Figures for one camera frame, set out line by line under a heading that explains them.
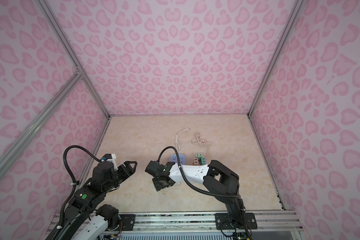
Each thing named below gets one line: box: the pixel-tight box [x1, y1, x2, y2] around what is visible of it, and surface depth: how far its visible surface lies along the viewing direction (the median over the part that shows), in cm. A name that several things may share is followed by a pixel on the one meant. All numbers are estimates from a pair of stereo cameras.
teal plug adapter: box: [201, 157, 207, 165], surface depth 89 cm
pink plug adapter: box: [192, 158, 199, 166], surface depth 90 cm
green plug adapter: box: [195, 153, 202, 162], surface depth 90 cm
